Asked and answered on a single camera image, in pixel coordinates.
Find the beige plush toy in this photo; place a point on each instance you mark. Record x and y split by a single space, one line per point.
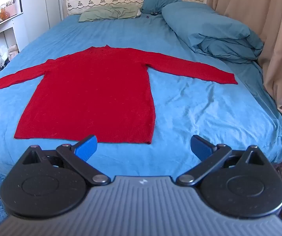
12 51

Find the teal duvet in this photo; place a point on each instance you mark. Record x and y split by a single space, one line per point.
205 27

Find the beige curtain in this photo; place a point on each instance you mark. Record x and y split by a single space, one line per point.
266 9

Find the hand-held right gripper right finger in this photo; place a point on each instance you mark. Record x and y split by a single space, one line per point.
201 148

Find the orange toy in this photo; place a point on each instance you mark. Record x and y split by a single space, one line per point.
3 14

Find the white wardrobe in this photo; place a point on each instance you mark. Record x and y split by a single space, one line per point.
45 5

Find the pink storage box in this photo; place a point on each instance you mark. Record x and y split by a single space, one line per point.
12 11

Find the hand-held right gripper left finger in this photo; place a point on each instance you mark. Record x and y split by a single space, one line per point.
87 148

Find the teal pillow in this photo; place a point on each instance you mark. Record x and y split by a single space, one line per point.
155 0

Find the white shelf unit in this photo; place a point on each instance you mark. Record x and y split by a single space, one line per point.
20 29

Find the green pillow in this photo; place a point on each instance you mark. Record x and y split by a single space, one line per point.
106 13

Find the red knit sweater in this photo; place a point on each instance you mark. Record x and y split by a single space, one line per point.
94 91

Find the bed with blue sheet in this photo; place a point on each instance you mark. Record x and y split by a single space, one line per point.
192 108

